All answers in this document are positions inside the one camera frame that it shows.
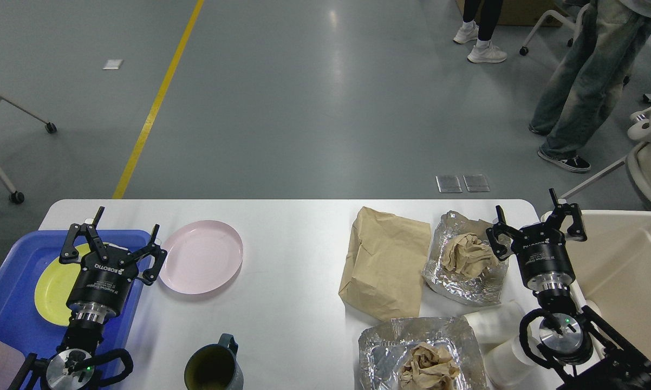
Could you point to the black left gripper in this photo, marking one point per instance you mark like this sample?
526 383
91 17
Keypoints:
102 286

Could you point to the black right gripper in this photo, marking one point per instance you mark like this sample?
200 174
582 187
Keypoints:
545 257

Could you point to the pink plate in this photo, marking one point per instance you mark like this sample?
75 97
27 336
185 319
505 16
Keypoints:
201 257

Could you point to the dark green mug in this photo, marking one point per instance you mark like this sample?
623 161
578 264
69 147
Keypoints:
215 366

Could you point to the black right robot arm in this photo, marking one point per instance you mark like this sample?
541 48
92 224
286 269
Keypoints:
583 349

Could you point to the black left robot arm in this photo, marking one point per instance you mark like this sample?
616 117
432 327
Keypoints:
76 364

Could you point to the yellow plate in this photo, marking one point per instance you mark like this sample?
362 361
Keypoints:
53 289

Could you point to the upper foil sheet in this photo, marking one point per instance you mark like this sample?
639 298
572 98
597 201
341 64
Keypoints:
481 291

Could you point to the foil sheet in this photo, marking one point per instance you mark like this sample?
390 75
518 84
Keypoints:
385 348
481 291

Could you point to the upper crumpled brown paper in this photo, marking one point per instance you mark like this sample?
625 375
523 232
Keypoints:
466 255

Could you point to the crumpled brown paper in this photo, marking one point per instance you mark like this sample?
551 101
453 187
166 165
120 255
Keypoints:
466 255
429 367

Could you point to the beige plastic bin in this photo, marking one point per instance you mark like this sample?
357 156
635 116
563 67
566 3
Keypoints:
613 270

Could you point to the upper white paper cup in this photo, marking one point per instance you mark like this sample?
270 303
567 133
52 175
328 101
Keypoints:
498 324

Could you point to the white paper cup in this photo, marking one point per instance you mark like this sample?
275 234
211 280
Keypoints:
507 365
498 324

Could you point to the lower white paper cup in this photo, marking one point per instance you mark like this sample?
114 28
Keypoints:
507 365

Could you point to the brown paper bag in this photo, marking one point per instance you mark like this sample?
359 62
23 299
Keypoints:
382 276

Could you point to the lower crumpled brown paper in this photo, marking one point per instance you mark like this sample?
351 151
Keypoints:
429 367

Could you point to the person in jeans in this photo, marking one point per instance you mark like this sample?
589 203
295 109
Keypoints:
586 86

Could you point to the lower foil sheet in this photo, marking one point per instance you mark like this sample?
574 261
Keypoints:
385 348

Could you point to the white chair background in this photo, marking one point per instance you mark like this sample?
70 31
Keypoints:
567 14

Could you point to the cardboard box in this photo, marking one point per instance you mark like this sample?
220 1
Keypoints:
525 13

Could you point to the person with white sneakers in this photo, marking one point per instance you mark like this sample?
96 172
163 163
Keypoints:
484 50

